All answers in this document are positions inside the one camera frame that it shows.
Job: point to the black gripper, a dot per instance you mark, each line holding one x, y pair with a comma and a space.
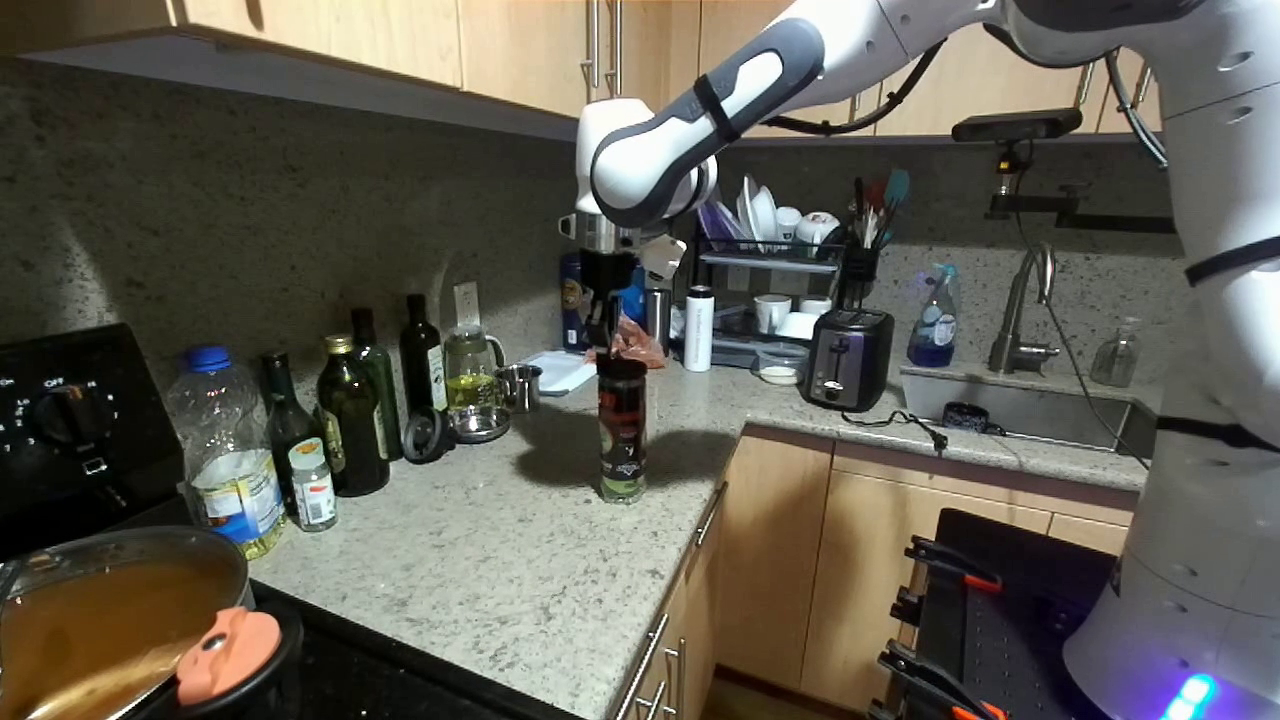
618, 283

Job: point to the tall cylindrical container black label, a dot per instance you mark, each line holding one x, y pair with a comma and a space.
621, 424

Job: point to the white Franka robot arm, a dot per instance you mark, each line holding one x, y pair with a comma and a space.
1202, 403

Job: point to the blue printed box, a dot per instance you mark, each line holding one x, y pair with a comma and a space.
573, 306

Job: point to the white plastic tray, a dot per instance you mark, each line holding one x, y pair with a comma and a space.
562, 375

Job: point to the tall white bottle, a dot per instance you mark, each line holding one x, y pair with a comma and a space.
696, 335

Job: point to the metal cup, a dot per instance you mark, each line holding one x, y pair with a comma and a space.
525, 388

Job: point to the metal dish rack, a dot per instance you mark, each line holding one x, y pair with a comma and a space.
764, 261

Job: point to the dark bottle white label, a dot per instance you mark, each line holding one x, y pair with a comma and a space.
422, 362

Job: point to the small black round object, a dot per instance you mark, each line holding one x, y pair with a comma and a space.
425, 442

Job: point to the black toaster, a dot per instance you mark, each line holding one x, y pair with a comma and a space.
846, 362

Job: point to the slim dark green bottle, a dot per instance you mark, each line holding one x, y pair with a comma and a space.
380, 387

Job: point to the black utensil holder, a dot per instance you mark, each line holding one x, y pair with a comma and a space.
863, 274

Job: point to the wooden cabinet above sink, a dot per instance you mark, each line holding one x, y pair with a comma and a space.
655, 52

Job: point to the wide dark olive oil bottle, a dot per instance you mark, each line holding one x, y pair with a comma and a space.
351, 424

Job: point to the wooden cabinet below sink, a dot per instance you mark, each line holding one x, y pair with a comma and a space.
812, 562

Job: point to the wooden lower drawer cabinet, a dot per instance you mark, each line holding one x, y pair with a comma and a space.
687, 624

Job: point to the blue spray bottle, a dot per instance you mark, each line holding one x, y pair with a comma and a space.
932, 326

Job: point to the small spice jar white label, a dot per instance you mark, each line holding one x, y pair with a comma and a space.
314, 494

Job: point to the slim dark glass bottle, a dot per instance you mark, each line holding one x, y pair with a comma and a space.
280, 420

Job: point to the metal sink faucet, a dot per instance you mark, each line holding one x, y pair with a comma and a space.
1020, 306

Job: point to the black orange clamp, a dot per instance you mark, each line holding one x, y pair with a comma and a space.
943, 687
953, 566

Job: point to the clear plastic water bottle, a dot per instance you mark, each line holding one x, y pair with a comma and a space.
226, 453

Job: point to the steel kitchen sink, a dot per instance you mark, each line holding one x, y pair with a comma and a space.
1026, 404

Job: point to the wooden upper cabinet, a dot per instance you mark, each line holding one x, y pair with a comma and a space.
335, 34

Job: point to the clear soap dispenser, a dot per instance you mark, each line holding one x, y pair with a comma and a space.
1115, 356

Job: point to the black robot cart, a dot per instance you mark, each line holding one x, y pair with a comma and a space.
1040, 624

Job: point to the black kitchen stove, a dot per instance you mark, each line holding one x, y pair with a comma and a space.
83, 442

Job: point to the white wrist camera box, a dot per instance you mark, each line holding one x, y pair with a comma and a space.
568, 227

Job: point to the white wall outlet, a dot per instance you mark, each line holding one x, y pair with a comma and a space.
467, 306

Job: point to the black stereo camera bar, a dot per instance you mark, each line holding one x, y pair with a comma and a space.
1016, 126

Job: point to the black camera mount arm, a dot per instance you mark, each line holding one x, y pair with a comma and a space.
1052, 205

